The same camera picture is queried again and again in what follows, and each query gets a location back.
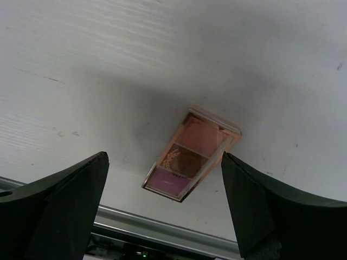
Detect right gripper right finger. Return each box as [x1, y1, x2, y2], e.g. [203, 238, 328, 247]
[221, 153, 346, 259]

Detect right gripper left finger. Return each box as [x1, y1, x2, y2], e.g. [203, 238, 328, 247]
[1, 152, 109, 259]

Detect long pink blush palette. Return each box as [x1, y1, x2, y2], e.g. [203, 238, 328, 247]
[142, 107, 242, 203]

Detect aluminium table rail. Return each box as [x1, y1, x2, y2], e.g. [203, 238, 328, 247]
[0, 175, 239, 252]

